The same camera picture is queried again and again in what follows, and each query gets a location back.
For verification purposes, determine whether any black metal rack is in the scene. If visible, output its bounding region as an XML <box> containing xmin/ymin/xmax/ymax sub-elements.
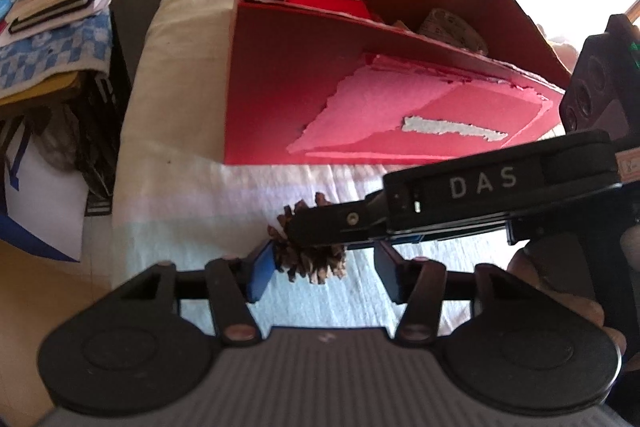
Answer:
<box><xmin>75</xmin><ymin>9</ymin><xmax>133</xmax><ymax>219</ymax></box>

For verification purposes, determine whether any black notebook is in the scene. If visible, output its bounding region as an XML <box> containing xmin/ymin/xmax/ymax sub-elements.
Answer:
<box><xmin>7</xmin><ymin>0</ymin><xmax>110</xmax><ymax>34</ymax></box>

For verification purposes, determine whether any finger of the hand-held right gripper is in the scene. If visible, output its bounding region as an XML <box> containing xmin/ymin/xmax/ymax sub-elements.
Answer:
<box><xmin>289</xmin><ymin>194</ymin><xmax>427</xmax><ymax>251</ymax></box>

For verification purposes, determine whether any printed light blanket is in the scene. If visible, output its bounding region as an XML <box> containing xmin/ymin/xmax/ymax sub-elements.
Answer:
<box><xmin>82</xmin><ymin>0</ymin><xmax>506</xmax><ymax>328</ymax></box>

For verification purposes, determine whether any flat red box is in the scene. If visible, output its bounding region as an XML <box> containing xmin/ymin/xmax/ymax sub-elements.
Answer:
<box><xmin>284</xmin><ymin>0</ymin><xmax>372</xmax><ymax>21</ymax></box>

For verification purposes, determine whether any yellow envelope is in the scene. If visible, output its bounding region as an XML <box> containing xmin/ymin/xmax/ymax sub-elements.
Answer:
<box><xmin>0</xmin><ymin>71</ymin><xmax>85</xmax><ymax>108</ymax></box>

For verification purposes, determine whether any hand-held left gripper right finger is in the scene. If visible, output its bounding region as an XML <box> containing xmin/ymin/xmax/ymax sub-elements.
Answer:
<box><xmin>374</xmin><ymin>239</ymin><xmax>532</xmax><ymax>349</ymax></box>

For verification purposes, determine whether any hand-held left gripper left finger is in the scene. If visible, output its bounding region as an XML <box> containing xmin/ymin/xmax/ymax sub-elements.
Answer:
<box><xmin>112</xmin><ymin>239</ymin><xmax>277</xmax><ymax>348</ymax></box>

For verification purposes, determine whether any person's right hand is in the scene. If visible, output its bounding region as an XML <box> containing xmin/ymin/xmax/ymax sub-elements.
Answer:
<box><xmin>505</xmin><ymin>239</ymin><xmax>627</xmax><ymax>358</ymax></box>

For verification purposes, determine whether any brown pine cone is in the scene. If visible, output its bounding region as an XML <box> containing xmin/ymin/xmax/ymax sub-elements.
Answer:
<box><xmin>267</xmin><ymin>192</ymin><xmax>348</xmax><ymax>286</ymax></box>

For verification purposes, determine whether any blue checked cloth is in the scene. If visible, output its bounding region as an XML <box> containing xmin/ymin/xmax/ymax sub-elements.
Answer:
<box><xmin>0</xmin><ymin>13</ymin><xmax>115</xmax><ymax>94</ymax></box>

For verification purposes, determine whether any red cardboard box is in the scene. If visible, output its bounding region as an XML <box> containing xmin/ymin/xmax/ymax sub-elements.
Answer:
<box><xmin>224</xmin><ymin>0</ymin><xmax>574</xmax><ymax>168</ymax></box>

